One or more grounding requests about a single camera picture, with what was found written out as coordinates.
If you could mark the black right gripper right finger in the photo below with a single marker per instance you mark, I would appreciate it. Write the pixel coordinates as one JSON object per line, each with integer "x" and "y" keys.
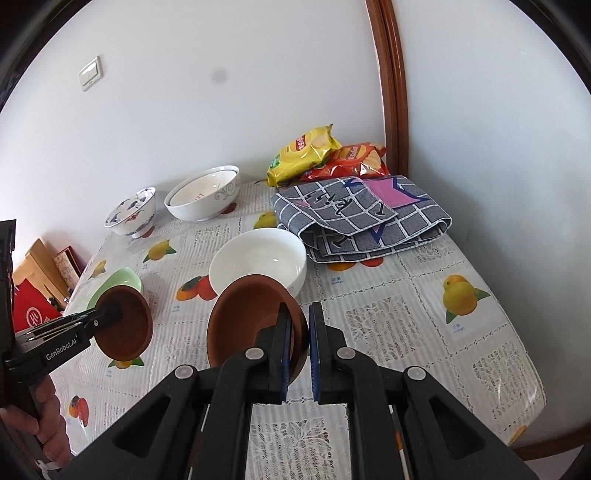
{"x": 403, "y": 424}

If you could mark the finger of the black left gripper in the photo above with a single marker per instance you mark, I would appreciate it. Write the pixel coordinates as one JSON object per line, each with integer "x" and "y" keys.
{"x": 89, "y": 321}

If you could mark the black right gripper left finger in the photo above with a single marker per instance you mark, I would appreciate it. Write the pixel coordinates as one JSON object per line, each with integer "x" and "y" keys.
{"x": 194, "y": 424}

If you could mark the small brown bowl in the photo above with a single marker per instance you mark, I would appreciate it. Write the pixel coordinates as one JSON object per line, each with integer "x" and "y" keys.
{"x": 126, "y": 329}

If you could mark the green plate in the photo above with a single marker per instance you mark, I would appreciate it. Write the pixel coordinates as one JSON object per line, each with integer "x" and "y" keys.
{"x": 122, "y": 277}

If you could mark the wide brown bowl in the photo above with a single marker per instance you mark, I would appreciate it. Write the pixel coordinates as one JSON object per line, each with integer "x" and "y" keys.
{"x": 248, "y": 305}

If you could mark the white bowl swirl pattern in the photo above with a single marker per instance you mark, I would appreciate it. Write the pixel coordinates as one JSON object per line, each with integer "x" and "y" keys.
{"x": 270, "y": 252}

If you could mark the person's left hand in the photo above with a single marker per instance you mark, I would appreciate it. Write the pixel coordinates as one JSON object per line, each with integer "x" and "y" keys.
{"x": 50, "y": 429}

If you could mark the red box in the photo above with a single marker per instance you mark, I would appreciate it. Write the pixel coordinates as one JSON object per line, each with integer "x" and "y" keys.
{"x": 30, "y": 307}

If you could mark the blue crane pattern bowl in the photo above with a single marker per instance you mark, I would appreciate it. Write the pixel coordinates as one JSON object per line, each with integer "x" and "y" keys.
{"x": 134, "y": 216}

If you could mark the large white bowl grey trim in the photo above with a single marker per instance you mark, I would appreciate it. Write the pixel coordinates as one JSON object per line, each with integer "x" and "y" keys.
{"x": 204, "y": 196}

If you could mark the grey checked cloth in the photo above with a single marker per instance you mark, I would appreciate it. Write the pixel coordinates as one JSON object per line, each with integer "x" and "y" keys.
{"x": 352, "y": 219}

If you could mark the yellow chip bag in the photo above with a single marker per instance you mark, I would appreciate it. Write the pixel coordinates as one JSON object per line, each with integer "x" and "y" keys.
{"x": 305, "y": 152}

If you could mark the red chip bag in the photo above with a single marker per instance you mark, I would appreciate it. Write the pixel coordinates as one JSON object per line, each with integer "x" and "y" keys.
{"x": 362, "y": 160}

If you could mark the white wall switch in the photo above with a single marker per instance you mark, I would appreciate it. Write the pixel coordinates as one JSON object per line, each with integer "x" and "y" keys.
{"x": 90, "y": 73}

